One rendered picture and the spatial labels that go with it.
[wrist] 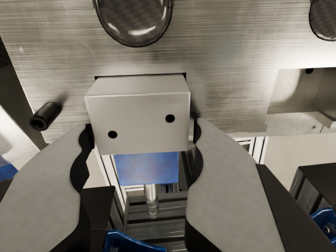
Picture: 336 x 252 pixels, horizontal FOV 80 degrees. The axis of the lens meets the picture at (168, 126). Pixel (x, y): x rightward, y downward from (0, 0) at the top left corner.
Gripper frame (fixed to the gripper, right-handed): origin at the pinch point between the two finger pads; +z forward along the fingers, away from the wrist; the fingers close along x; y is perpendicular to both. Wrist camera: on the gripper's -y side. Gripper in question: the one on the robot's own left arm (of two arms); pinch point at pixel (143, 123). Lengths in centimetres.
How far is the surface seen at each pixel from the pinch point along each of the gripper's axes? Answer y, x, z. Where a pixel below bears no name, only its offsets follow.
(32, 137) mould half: 4.0, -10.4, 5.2
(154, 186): 6.4, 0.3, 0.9
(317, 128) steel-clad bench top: 8.2, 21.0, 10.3
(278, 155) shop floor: 84, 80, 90
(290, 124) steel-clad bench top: 7.3, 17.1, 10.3
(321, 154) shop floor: 85, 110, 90
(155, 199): 8.2, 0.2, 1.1
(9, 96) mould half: 0.5, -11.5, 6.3
